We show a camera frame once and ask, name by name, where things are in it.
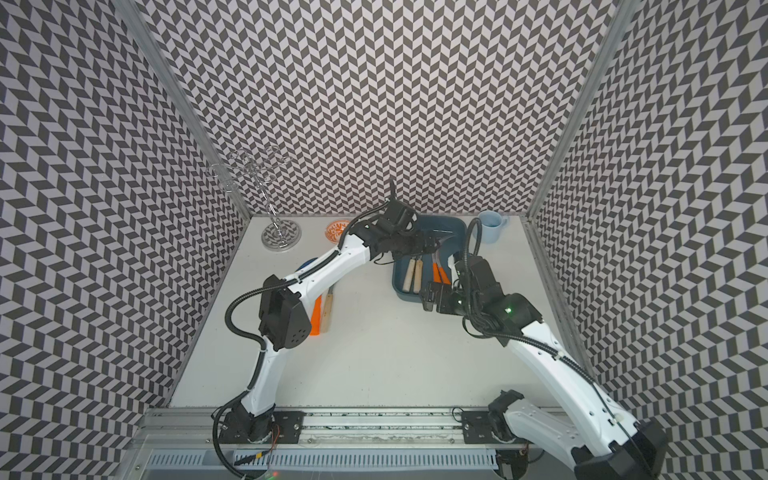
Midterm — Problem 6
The light blue mug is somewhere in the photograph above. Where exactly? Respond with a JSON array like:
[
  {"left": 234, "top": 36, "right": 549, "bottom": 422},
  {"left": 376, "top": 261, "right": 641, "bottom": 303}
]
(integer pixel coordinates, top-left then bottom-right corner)
[{"left": 477, "top": 211, "right": 509, "bottom": 244}]

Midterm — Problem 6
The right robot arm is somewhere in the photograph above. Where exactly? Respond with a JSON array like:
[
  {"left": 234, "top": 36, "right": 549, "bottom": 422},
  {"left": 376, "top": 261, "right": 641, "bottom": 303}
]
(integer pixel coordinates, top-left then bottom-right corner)
[{"left": 420, "top": 255, "right": 669, "bottom": 479}]

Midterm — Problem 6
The wooden handle sickle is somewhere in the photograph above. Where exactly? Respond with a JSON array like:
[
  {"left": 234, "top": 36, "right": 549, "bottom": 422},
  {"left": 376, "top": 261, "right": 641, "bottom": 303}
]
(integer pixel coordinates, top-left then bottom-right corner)
[
  {"left": 402, "top": 257, "right": 416, "bottom": 293},
  {"left": 412, "top": 258, "right": 424, "bottom": 294},
  {"left": 320, "top": 285, "right": 335, "bottom": 334}
]

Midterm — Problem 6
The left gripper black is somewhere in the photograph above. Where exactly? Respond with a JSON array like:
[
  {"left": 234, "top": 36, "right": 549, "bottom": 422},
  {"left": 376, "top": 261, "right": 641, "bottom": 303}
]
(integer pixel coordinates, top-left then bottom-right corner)
[{"left": 390, "top": 229, "right": 440, "bottom": 261}]

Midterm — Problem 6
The blue blade orange sickle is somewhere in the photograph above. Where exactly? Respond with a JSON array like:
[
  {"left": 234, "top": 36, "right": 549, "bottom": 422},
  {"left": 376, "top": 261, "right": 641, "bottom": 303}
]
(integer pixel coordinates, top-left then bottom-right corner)
[{"left": 296, "top": 257, "right": 317, "bottom": 271}]

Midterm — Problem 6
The orange handle sickle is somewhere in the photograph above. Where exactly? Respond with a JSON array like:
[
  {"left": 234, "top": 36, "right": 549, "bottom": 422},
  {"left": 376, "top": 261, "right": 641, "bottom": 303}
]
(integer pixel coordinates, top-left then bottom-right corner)
[
  {"left": 432, "top": 252, "right": 451, "bottom": 285},
  {"left": 310, "top": 295, "right": 323, "bottom": 336},
  {"left": 432, "top": 235, "right": 453, "bottom": 285}
]

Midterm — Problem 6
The chrome mug tree stand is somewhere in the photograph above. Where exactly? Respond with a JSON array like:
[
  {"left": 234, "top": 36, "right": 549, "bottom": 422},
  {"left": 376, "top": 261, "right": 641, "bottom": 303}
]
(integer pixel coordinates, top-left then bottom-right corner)
[{"left": 211, "top": 145, "right": 302, "bottom": 252}]

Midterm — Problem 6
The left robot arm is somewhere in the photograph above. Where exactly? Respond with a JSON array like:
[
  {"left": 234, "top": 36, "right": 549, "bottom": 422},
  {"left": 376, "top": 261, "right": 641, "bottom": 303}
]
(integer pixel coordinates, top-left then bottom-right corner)
[{"left": 212, "top": 198, "right": 438, "bottom": 443}]

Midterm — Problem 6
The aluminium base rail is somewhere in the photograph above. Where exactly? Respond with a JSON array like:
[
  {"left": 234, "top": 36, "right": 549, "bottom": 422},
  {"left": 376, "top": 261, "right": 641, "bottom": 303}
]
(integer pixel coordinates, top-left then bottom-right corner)
[{"left": 128, "top": 406, "right": 637, "bottom": 452}]

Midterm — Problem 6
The orange patterned small bowl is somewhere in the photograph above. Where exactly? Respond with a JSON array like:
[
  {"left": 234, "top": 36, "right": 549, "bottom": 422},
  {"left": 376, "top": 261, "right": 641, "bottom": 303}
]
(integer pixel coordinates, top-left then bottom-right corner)
[{"left": 325, "top": 219, "right": 350, "bottom": 244}]

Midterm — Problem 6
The dark blue storage tray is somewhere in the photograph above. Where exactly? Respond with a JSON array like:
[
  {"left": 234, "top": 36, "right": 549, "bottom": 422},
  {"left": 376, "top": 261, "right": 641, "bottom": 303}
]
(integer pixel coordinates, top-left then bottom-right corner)
[{"left": 391, "top": 215, "right": 466, "bottom": 303}]

